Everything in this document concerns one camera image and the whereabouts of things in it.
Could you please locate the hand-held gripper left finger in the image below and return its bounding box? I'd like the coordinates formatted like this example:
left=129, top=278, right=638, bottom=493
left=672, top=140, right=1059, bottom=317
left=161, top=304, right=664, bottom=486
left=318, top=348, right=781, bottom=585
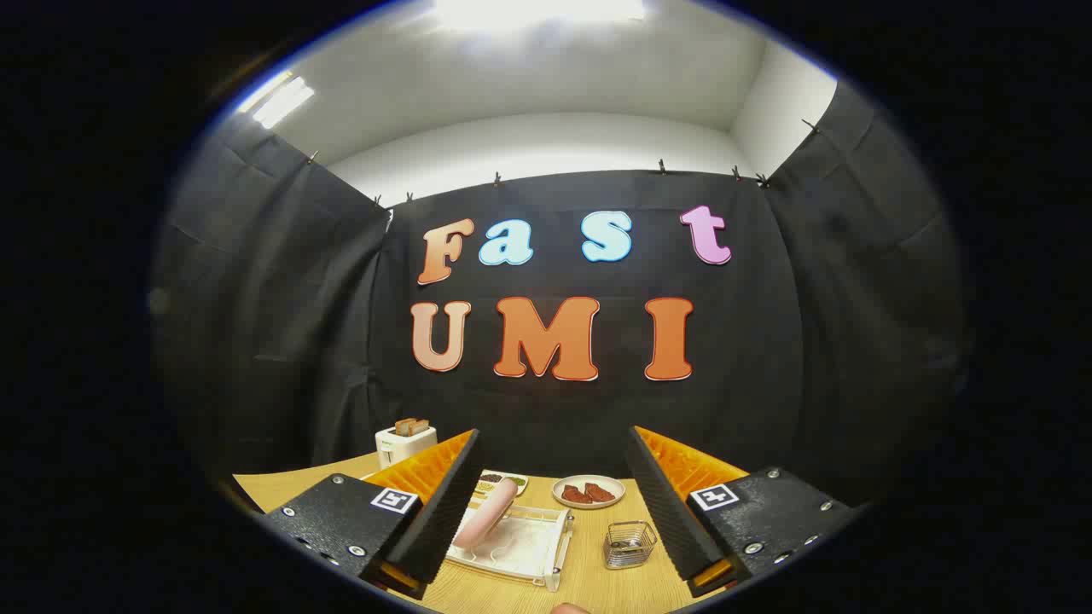
left=260, top=429, right=485, bottom=600

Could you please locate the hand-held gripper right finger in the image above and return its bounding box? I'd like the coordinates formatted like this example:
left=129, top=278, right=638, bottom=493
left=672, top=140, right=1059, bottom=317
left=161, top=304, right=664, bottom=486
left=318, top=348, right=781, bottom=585
left=627, top=426, right=858, bottom=598

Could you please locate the metal wire basket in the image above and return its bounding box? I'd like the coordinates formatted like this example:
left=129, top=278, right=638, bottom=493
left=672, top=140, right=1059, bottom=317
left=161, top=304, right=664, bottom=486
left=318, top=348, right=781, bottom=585
left=602, top=521, right=659, bottom=571

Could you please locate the pink plate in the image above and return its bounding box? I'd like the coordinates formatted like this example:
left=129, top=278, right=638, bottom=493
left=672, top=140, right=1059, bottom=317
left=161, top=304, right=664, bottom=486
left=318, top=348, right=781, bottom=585
left=452, top=478, right=519, bottom=549

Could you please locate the white wire dish rack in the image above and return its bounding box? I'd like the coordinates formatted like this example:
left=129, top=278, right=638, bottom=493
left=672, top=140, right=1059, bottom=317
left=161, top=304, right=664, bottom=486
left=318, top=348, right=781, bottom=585
left=444, top=499, right=574, bottom=594

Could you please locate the white divided dish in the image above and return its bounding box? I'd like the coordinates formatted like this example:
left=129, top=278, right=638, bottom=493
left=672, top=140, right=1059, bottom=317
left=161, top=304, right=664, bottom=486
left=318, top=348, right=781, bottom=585
left=474, top=470, right=530, bottom=498

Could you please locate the cream round plate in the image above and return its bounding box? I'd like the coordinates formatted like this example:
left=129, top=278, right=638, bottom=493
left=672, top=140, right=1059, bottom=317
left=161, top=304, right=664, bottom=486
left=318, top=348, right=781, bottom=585
left=552, top=475, right=626, bottom=510

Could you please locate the white toaster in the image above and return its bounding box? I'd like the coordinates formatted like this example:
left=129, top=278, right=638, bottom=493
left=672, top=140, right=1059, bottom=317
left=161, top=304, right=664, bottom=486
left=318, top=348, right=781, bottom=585
left=375, top=424, right=439, bottom=468

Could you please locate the black backdrop cloth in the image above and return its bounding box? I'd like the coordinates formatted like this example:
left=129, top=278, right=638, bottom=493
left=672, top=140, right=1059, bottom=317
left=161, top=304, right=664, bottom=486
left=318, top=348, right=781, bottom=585
left=149, top=81, right=969, bottom=513

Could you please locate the ceiling light panel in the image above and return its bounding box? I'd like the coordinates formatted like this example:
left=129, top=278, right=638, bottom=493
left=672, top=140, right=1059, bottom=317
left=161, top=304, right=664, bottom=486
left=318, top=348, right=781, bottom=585
left=239, top=72, right=317, bottom=130

